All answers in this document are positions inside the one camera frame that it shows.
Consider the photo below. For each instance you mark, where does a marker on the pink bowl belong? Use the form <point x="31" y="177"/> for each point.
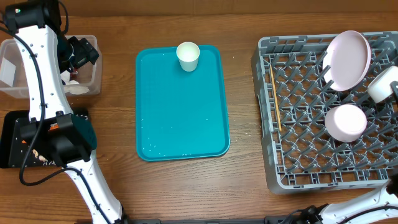
<point x="345" y="123"/>

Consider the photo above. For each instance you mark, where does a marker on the white paper cup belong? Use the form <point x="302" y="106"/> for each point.
<point x="188" y="54"/>

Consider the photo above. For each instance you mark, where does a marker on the black food waste tray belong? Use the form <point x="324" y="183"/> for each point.
<point x="12" y="148"/>

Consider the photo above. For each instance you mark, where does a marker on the clear plastic bin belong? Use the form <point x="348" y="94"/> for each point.
<point x="13" y="80"/>

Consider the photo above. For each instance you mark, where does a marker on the white napkin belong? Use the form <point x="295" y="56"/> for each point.
<point x="75" y="83"/>

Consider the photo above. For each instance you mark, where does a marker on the pink plate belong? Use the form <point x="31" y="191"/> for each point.
<point x="347" y="60"/>

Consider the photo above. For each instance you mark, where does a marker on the grey dishwasher rack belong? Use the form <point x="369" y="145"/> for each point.
<point x="303" y="156"/>

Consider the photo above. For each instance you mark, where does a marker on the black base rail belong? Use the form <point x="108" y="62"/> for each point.
<point x="266" y="220"/>

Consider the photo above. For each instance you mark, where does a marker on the orange carrot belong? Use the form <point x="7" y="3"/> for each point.
<point x="52" y="127"/>

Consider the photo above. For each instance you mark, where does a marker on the white bowl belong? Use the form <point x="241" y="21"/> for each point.
<point x="380" y="88"/>

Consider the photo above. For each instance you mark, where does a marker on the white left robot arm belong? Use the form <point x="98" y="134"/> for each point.
<point x="36" y="26"/>

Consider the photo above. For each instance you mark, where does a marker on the wooden chopstick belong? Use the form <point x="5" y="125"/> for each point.
<point x="275" y="97"/>

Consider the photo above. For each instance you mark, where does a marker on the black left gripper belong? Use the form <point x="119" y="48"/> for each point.
<point x="86" y="51"/>

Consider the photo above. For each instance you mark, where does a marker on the teal plastic tray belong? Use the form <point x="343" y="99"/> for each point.
<point x="179" y="114"/>

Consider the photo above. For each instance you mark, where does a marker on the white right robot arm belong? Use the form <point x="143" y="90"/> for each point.
<point x="379" y="204"/>

